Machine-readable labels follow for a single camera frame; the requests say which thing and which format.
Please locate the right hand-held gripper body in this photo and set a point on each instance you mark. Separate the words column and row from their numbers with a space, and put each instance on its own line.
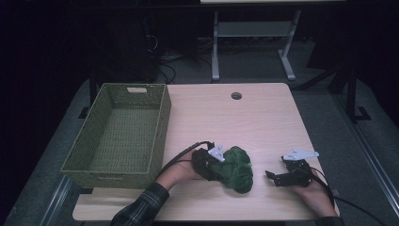
column 298, row 174

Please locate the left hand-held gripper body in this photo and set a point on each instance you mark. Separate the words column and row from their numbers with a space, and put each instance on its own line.
column 202, row 163

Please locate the green fleece garment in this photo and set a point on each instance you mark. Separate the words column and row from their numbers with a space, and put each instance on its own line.
column 236, row 171

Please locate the green woven basket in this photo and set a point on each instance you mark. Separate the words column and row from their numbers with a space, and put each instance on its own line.
column 94, row 147

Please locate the person's left hand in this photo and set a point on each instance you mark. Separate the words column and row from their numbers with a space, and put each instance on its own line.
column 180, row 174

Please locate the person's right hand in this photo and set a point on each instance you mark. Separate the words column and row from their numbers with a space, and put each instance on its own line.
column 320, row 201

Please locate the small grey table clamp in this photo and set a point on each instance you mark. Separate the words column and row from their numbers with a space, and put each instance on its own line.
column 335, row 192

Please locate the black metal stand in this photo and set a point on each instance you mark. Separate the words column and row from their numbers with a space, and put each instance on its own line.
column 351, row 94
column 92, row 91

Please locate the grey metal floor rail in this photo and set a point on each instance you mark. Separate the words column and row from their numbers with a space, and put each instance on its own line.
column 373, row 157
column 55, row 201

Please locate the grey metal table frame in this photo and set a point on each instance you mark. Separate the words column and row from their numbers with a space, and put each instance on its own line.
column 251, row 29

